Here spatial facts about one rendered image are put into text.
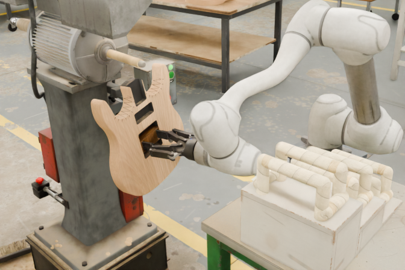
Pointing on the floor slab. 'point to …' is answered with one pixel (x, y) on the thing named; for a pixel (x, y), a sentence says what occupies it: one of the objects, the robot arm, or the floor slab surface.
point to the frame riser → (153, 263)
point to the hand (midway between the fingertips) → (151, 139)
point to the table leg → (217, 255)
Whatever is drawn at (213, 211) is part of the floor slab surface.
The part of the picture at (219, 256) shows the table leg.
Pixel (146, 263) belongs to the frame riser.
